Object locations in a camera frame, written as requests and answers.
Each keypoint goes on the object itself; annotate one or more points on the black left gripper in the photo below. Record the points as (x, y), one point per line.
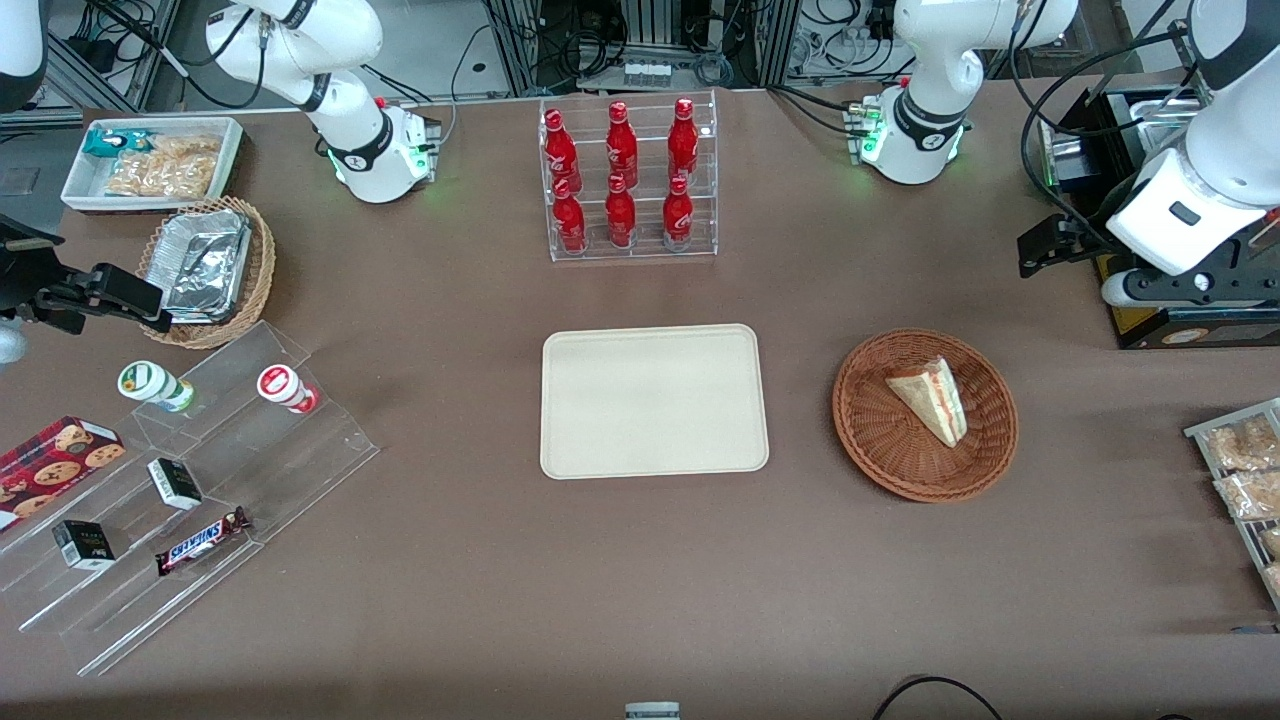
(1086, 243)

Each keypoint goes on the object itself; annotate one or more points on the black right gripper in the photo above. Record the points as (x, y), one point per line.
(22, 270)

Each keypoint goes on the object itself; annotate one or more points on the triangular sandwich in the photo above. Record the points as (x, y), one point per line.
(935, 395)

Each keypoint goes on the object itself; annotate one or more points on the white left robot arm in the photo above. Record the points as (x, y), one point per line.
(1215, 170)

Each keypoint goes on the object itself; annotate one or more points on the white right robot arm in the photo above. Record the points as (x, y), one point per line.
(352, 160)

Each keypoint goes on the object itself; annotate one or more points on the light wicker basket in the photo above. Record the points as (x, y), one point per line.
(262, 260)

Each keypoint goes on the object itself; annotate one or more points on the tray of packaged snacks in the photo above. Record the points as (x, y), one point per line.
(1205, 432)

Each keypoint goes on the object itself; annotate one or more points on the brown wicker basket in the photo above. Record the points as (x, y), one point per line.
(880, 440)

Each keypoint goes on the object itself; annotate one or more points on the beige plastic tray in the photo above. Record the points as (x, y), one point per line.
(655, 400)

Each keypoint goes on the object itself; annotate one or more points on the aluminium foil container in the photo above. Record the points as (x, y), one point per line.
(205, 265)

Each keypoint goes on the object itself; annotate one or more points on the green lidded yogurt cup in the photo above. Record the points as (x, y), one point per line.
(150, 383)

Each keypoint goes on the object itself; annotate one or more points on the white rectangular bin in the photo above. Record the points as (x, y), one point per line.
(85, 190)

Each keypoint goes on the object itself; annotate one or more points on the clear bag of crisps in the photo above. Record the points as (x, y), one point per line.
(170, 168)

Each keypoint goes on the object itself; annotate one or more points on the red lidded yogurt cup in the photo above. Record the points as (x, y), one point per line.
(283, 386)

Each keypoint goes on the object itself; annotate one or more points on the black food warmer appliance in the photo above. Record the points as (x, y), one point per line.
(1200, 325)

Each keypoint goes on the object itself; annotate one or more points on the teal snack packet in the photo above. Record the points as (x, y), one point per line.
(110, 142)

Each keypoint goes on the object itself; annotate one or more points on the red cookie box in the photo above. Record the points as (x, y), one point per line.
(55, 460)

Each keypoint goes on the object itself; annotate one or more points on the small black white box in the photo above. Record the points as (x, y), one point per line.
(176, 484)
(83, 545)

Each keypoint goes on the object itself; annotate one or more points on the clear acrylic stepped display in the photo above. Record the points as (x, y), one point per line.
(260, 470)

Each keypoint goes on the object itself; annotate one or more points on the snickers chocolate bar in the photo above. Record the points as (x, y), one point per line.
(200, 541)

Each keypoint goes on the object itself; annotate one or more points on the clear bag of snacks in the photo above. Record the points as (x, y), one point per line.
(1240, 445)
(1271, 542)
(1250, 495)
(1274, 580)

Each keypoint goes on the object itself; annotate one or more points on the red cola bottle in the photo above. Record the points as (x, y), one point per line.
(683, 145)
(621, 150)
(569, 222)
(620, 218)
(677, 218)
(561, 155)

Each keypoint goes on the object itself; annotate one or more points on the clear acrylic bottle rack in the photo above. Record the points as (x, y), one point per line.
(650, 250)

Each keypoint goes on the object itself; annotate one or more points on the white power strip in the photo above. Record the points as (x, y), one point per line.
(647, 74)

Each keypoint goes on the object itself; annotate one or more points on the small grey box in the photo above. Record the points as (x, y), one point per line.
(652, 711)

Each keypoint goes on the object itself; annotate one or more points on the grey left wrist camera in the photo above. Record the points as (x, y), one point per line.
(1118, 290)

